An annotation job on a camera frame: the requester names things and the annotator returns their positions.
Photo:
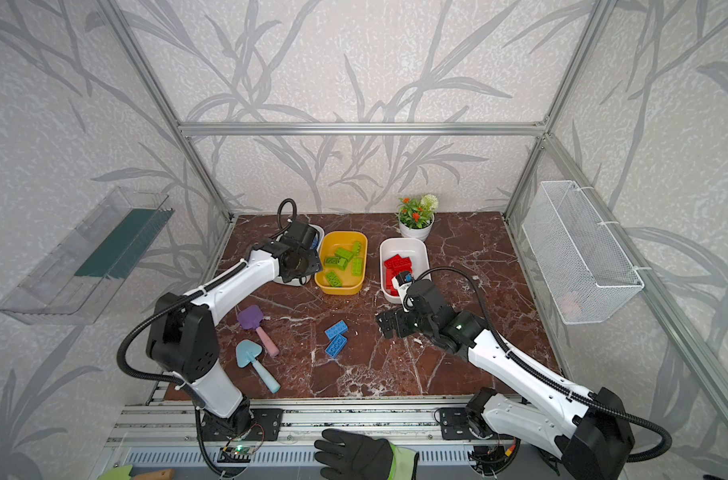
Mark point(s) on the yellow rectangular bin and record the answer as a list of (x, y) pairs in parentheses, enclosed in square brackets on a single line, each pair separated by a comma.
[(341, 239)]

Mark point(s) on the black work glove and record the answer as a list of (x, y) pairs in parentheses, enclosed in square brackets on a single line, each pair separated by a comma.
[(347, 456)]

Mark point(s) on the left white rectangular bin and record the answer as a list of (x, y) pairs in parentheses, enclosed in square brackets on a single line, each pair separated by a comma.
[(298, 282)]

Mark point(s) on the teal toy spatula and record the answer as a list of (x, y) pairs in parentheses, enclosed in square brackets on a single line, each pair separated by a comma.
[(247, 354)]

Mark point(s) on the right white rectangular bin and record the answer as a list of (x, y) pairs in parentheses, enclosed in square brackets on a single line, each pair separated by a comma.
[(413, 248)]

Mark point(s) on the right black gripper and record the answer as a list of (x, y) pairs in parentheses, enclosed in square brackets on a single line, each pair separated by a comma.
[(397, 321)]

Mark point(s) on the green lego square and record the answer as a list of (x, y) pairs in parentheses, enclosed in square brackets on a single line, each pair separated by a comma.
[(334, 262)]

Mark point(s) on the white wire mesh basket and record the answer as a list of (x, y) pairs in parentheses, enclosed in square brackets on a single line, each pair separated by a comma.
[(587, 272)]

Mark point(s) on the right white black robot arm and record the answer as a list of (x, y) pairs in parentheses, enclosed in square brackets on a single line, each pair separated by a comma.
[(590, 433)]

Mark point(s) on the blue lego brick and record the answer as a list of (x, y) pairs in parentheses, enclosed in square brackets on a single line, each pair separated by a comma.
[(338, 329)]

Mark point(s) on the large red lego brick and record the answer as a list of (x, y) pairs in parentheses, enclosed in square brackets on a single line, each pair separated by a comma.
[(397, 264)]

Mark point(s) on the purple pink toy spatula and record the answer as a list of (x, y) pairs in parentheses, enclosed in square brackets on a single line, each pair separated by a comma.
[(251, 318)]

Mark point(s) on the blue lego brick studs down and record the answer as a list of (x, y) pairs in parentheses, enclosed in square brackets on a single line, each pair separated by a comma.
[(336, 346)]

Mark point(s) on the white rectangular bin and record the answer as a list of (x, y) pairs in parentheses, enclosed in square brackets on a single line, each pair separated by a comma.
[(413, 248), (298, 282)]

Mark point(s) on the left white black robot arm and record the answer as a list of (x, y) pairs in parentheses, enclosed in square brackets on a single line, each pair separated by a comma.
[(183, 328)]

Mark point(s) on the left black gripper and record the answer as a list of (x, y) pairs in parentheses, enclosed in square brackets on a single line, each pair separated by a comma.
[(307, 241)]

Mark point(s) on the green lego brick top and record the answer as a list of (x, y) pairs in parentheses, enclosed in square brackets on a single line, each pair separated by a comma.
[(345, 254)]

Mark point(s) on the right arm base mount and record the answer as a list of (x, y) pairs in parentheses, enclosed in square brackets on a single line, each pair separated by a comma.
[(466, 422)]

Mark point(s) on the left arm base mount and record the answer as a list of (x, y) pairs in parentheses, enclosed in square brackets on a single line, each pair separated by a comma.
[(253, 425)]

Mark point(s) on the clear plastic wall shelf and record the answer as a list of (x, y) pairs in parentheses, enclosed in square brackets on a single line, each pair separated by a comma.
[(75, 283)]

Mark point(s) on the potted artificial flower plant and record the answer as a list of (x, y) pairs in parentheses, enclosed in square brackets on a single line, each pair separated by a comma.
[(417, 215)]

